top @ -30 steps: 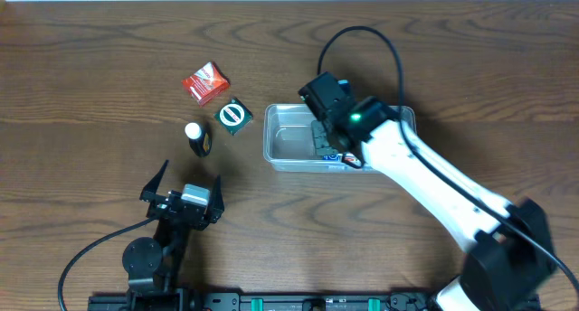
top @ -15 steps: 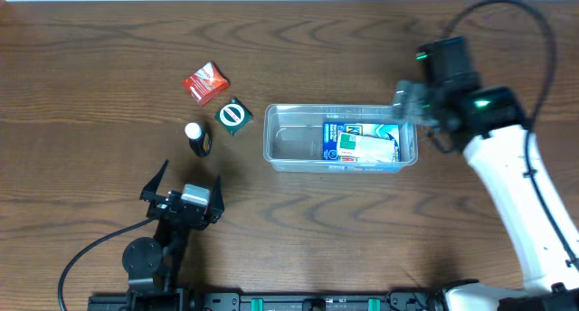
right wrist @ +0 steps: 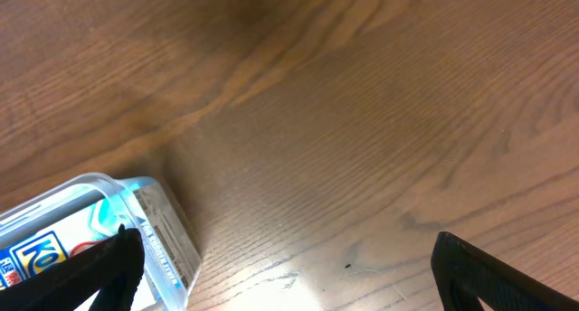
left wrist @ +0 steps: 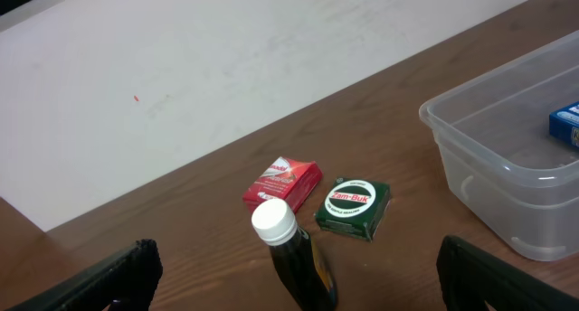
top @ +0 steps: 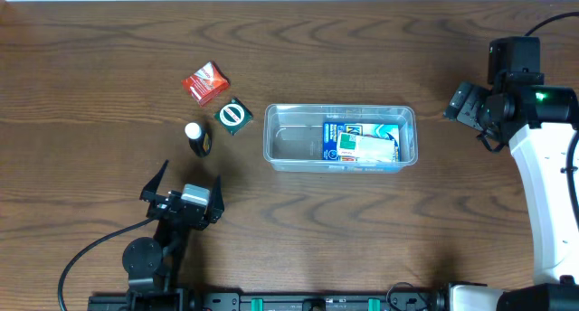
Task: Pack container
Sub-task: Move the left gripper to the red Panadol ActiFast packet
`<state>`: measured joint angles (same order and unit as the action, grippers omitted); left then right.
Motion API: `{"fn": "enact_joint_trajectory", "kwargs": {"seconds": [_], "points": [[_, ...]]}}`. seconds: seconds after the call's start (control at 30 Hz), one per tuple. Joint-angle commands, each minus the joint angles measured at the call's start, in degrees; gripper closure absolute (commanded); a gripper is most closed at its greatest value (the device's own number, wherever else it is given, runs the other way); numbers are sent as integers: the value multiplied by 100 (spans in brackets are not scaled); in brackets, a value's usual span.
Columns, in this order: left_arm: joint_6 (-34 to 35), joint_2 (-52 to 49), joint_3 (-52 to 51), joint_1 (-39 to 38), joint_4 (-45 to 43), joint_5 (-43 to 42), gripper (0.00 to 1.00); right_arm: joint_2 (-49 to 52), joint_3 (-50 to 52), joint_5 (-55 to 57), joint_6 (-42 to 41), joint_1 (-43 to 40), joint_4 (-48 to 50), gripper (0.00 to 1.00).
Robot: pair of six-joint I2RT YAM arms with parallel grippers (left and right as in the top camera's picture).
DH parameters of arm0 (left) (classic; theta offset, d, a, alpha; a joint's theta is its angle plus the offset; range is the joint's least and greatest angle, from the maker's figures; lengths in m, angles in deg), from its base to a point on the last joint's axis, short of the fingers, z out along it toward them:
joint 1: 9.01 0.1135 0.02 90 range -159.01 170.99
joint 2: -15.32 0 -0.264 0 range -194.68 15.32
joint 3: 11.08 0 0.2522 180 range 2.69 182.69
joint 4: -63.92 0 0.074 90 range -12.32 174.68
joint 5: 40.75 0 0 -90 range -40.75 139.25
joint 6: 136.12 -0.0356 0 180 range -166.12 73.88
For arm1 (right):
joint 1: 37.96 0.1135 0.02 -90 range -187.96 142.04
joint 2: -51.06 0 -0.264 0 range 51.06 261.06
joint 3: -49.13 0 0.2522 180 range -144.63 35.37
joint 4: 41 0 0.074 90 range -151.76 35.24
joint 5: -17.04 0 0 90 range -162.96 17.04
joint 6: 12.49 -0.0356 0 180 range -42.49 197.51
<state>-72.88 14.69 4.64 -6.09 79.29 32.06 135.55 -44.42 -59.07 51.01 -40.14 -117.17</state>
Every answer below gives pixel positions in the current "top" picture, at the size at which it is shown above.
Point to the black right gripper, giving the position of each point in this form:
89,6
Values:
467,106

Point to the clear plastic container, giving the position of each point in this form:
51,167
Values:
293,136

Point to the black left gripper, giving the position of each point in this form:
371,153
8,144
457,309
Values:
161,205

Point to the white green Panadol box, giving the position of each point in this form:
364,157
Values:
378,149

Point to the blue Kool Fever box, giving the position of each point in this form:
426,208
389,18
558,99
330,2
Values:
332,130

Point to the dark bottle white cap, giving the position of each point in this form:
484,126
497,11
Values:
198,139

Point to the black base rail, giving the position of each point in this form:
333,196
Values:
240,302

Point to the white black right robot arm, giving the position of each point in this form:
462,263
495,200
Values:
547,161

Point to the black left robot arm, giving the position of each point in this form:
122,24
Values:
152,263

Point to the red medicine box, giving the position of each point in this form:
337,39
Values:
206,83

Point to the green Zam-Buk box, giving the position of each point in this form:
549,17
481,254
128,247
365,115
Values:
233,116

